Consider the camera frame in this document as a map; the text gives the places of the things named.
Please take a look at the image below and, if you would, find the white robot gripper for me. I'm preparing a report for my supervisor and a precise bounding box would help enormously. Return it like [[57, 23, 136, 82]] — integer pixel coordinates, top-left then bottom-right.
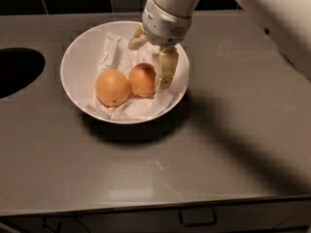
[[128, 0, 191, 91]]

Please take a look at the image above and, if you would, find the dark cabinet drawer front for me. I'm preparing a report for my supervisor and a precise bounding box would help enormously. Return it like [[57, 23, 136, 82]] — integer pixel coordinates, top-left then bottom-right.
[[1, 200, 310, 233]]

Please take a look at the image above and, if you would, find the white crumpled paper napkin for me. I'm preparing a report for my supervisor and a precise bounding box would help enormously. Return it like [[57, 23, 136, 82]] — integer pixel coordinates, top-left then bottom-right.
[[86, 33, 174, 123]]

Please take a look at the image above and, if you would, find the white ceramic bowl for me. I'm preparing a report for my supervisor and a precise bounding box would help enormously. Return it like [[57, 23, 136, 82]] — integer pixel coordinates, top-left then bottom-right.
[[60, 21, 190, 124]]

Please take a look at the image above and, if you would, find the black drawer handle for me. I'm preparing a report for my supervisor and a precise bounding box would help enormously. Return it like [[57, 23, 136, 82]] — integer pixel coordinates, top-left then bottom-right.
[[178, 208, 218, 227]]

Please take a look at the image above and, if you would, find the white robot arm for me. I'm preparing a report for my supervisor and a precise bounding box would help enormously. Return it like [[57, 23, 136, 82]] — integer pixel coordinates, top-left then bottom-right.
[[128, 0, 311, 90]]

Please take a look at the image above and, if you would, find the orange fruit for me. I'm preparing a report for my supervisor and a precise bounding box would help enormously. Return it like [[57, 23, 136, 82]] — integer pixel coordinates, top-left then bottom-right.
[[95, 69, 129, 107], [128, 63, 156, 98]]

